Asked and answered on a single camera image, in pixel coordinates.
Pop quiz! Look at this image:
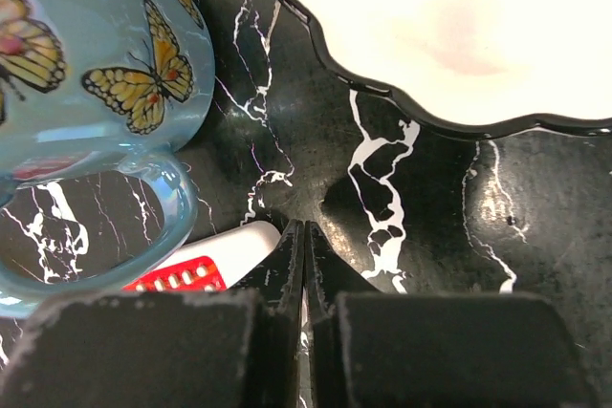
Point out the white scalloped bowl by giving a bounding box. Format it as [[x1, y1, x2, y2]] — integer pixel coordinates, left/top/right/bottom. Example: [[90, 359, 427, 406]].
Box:
[[280, 0, 611, 140]]

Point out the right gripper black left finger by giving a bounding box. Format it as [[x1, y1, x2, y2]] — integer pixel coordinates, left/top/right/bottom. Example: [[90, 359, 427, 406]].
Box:
[[1, 221, 304, 407]]

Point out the blue butterfly mug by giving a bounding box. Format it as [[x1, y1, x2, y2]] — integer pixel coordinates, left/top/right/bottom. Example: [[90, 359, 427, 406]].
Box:
[[1, 0, 215, 319]]

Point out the white remote control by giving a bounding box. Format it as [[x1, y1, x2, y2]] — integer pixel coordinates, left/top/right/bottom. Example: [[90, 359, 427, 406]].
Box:
[[124, 221, 281, 292]]

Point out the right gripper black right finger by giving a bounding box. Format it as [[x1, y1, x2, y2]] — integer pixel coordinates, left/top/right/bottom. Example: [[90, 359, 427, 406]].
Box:
[[304, 222, 600, 407]]

